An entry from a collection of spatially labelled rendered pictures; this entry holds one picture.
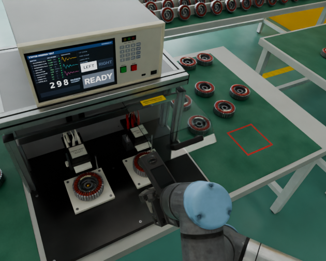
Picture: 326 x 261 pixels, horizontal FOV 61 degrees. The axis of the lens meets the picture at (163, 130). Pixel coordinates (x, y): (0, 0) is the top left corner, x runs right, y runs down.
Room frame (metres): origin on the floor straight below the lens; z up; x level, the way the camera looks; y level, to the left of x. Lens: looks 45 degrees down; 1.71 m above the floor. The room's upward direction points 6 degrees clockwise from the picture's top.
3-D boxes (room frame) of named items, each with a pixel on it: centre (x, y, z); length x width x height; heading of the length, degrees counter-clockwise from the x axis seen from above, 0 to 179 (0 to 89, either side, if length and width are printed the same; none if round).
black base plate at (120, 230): (0.64, 0.16, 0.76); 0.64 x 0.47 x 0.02; 123
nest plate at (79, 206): (0.56, 0.26, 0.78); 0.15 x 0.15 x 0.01; 33
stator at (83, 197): (0.56, 0.26, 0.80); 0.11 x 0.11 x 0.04
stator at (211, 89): (1.29, -0.21, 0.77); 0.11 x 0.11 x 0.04
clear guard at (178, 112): (0.74, 0.00, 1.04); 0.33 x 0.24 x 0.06; 33
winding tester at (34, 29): (0.91, 0.32, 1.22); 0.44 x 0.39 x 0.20; 123
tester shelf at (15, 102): (0.90, 0.33, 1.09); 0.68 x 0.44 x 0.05; 123
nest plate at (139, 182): (0.69, 0.05, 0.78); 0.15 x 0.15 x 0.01; 33
